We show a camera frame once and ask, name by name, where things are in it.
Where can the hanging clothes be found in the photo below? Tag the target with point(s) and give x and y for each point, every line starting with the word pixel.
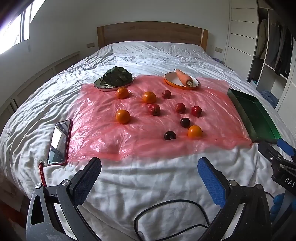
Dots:
pixel 275 46

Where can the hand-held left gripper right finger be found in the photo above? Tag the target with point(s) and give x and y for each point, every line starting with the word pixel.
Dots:
pixel 211 180

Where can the wooden headboard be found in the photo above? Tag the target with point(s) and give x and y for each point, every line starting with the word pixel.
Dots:
pixel 150 32

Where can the orange-rimmed white plate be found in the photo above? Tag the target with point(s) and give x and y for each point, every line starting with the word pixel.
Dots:
pixel 172 80

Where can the bok choy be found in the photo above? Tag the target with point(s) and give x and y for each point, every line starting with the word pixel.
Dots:
pixel 118 75

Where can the white wardrobe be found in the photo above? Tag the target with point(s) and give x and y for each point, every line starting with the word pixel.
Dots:
pixel 240 34

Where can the window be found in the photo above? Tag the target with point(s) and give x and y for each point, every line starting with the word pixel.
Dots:
pixel 13 27

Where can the red apple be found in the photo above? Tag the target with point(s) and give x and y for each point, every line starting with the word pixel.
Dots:
pixel 166 94
pixel 154 109
pixel 180 108
pixel 196 111

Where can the person's right hand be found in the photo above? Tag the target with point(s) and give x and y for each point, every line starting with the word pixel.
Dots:
pixel 279 206

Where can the red-cased smartphone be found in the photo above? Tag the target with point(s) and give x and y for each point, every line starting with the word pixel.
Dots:
pixel 59 143

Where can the dark plum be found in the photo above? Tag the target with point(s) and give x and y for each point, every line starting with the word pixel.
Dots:
pixel 185 122
pixel 170 135

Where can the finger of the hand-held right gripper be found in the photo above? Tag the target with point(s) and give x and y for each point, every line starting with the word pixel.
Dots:
pixel 286 147
pixel 269 154

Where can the carrot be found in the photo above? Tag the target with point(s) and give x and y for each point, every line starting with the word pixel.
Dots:
pixel 183 77

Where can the glossy oval plate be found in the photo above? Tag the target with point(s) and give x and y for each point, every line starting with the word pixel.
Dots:
pixel 99 85

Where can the green metal tray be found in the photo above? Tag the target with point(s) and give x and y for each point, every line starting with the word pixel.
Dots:
pixel 254 115

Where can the orange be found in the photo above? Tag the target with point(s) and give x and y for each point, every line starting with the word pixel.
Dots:
pixel 195 131
pixel 149 97
pixel 122 116
pixel 122 93

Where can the blue blanket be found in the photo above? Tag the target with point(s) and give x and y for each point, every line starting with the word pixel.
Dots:
pixel 268 97

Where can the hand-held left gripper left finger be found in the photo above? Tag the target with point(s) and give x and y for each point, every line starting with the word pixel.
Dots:
pixel 89 178

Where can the pink plastic sheet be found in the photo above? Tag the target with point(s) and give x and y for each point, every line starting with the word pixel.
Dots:
pixel 97 120

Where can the wall switch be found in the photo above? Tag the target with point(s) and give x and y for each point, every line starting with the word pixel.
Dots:
pixel 90 45
pixel 218 49

